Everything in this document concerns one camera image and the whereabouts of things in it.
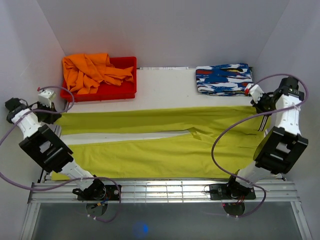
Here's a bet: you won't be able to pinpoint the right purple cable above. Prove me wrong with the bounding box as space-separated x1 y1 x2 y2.
204 73 310 219

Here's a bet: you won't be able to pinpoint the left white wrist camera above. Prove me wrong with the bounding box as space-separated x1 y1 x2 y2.
37 89 56 108

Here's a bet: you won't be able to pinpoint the orange trousers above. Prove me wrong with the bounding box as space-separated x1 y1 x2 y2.
62 53 134 95

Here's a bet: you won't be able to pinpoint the folded blue patterned trousers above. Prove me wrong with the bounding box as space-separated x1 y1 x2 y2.
195 63 253 97

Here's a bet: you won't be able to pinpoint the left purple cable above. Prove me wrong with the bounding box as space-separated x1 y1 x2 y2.
0 86 123 223

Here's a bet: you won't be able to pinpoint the red plastic bin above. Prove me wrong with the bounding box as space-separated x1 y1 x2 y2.
60 56 137 102

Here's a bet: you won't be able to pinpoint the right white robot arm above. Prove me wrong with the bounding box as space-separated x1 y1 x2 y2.
225 76 309 199

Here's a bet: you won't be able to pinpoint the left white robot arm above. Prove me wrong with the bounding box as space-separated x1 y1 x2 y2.
5 97 106 201

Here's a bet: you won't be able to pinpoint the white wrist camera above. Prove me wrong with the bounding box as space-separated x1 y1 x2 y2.
37 89 56 108
244 83 264 104

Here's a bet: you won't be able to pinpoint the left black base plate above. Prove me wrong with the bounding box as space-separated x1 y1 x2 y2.
76 184 122 201

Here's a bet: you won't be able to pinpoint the aluminium frame rail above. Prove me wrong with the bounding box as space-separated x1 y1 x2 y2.
28 178 300 204

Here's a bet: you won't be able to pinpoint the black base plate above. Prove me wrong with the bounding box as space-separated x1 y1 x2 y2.
76 184 122 201
209 183 256 200

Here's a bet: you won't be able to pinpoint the purple cable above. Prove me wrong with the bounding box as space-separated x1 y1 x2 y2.
0 86 123 223
204 73 310 219

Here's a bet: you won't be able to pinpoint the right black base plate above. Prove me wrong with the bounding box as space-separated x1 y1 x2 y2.
209 183 256 200

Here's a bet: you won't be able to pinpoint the yellow-green trousers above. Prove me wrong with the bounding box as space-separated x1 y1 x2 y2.
57 106 264 179

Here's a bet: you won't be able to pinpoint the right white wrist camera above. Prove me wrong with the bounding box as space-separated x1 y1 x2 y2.
244 83 264 104

